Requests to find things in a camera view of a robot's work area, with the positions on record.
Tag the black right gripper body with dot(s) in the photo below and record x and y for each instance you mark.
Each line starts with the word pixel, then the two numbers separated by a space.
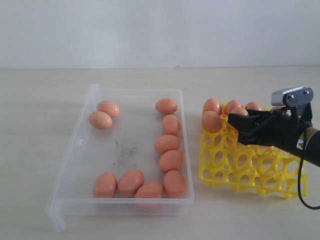
pixel 286 128

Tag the brown egg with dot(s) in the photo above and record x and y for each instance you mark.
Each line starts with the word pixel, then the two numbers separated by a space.
pixel 109 107
pixel 211 121
pixel 166 106
pixel 276 107
pixel 171 125
pixel 166 143
pixel 174 185
pixel 151 189
pixel 105 186
pixel 100 120
pixel 240 111
pixel 130 182
pixel 171 160

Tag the brown egg placed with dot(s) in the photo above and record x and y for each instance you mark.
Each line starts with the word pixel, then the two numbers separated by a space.
pixel 253 105
pixel 212 104
pixel 231 105

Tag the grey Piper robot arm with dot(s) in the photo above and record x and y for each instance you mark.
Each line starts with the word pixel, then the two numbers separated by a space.
pixel 313 155

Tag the yellow plastic egg tray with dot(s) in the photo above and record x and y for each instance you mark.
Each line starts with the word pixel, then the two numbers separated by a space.
pixel 223 160

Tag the clear plastic tray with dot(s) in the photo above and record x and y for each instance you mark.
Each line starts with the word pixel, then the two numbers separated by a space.
pixel 128 144

